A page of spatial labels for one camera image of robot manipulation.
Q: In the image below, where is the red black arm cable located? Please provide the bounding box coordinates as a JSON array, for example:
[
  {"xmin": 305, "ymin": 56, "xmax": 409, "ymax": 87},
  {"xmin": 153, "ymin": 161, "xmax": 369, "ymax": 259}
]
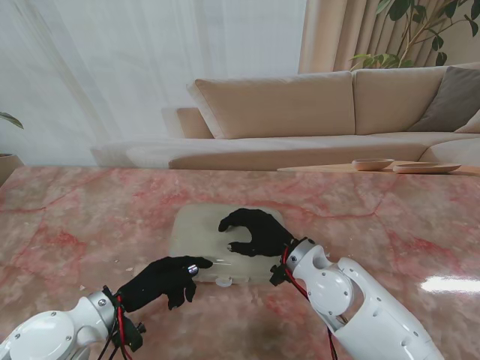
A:
[
  {"xmin": 95, "ymin": 294, "xmax": 131, "ymax": 360},
  {"xmin": 280, "ymin": 247, "xmax": 338, "ymax": 360}
]

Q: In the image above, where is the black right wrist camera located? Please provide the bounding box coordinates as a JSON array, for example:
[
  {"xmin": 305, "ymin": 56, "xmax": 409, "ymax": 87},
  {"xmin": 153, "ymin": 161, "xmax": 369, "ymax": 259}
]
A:
[{"xmin": 268, "ymin": 264, "xmax": 292, "ymax": 288}]

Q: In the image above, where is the beige drape curtain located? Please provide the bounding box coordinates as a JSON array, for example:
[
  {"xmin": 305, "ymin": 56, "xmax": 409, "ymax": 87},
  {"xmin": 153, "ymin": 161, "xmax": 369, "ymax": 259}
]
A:
[{"xmin": 298, "ymin": 0, "xmax": 480, "ymax": 72}]

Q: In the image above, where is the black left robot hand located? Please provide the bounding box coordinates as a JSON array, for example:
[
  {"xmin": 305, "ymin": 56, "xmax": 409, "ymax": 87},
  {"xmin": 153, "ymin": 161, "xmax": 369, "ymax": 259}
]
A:
[{"xmin": 116, "ymin": 255, "xmax": 214, "ymax": 314}]

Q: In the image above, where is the beige sofa cushion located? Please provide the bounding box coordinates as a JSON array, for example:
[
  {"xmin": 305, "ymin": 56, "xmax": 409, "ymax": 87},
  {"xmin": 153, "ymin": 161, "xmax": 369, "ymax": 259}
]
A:
[{"xmin": 454, "ymin": 112, "xmax": 480, "ymax": 134}]

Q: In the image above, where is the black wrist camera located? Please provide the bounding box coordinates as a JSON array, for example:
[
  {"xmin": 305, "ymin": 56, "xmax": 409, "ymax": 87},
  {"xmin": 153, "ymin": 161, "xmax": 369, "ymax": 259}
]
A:
[
  {"xmin": 268, "ymin": 264, "xmax": 292, "ymax": 288},
  {"xmin": 112, "ymin": 316, "xmax": 147, "ymax": 353}
]

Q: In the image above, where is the tall green leafy plant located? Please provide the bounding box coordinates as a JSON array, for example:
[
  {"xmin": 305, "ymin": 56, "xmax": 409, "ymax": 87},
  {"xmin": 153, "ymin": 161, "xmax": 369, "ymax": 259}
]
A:
[{"xmin": 350, "ymin": 0, "xmax": 479, "ymax": 68}]

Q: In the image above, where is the oval wooden tray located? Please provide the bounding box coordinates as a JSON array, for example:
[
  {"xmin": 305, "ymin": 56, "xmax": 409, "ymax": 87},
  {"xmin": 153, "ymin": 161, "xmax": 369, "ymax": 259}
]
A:
[{"xmin": 392, "ymin": 162, "xmax": 462, "ymax": 174}]

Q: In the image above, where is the white sheer curtain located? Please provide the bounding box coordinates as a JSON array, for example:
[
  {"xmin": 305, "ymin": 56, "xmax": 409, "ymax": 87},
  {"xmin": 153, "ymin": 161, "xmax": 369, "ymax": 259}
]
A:
[{"xmin": 0, "ymin": 0, "xmax": 307, "ymax": 168}]

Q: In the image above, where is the red black right arm cable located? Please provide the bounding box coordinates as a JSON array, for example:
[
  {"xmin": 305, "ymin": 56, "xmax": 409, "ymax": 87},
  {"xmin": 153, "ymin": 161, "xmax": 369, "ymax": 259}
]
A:
[{"xmin": 280, "ymin": 247, "xmax": 338, "ymax": 360}]

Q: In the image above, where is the small green plant leaf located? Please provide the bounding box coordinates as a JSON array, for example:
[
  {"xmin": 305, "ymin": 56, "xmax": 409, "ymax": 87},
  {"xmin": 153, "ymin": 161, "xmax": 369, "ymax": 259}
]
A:
[{"xmin": 0, "ymin": 111, "xmax": 25, "ymax": 131}]

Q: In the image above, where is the grey sofa cushion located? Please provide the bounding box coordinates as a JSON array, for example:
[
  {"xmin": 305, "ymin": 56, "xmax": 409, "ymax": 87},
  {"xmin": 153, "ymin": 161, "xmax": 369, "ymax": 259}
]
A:
[{"xmin": 407, "ymin": 64, "xmax": 480, "ymax": 132}]

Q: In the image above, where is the beige sectional sofa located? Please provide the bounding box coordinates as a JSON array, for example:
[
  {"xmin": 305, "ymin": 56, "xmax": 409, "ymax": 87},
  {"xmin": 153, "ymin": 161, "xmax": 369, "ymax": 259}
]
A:
[{"xmin": 89, "ymin": 61, "xmax": 480, "ymax": 170}]

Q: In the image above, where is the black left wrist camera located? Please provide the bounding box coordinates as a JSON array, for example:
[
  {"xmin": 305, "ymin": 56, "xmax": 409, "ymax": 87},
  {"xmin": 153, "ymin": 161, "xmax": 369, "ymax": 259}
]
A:
[{"xmin": 112, "ymin": 316, "xmax": 147, "ymax": 353}]

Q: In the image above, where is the beige hard suitcase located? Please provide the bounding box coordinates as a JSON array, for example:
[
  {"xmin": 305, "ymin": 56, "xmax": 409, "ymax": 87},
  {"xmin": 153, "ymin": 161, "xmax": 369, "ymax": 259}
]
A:
[{"xmin": 168, "ymin": 204, "xmax": 286, "ymax": 288}]

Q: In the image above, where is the red black left arm cable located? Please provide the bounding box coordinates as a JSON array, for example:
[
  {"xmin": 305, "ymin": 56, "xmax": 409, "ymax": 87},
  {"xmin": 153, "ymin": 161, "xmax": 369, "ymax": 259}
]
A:
[{"xmin": 95, "ymin": 294, "xmax": 131, "ymax": 360}]

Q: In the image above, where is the small wooden bowl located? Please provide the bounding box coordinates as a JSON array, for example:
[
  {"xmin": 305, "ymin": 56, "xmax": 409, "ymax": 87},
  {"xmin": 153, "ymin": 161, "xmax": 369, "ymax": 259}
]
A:
[{"xmin": 352, "ymin": 158, "xmax": 395, "ymax": 172}]

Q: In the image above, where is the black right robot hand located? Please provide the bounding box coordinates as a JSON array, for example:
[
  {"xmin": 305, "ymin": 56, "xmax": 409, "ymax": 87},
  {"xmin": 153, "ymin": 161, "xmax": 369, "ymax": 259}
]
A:
[{"xmin": 217, "ymin": 208, "xmax": 296, "ymax": 259}]

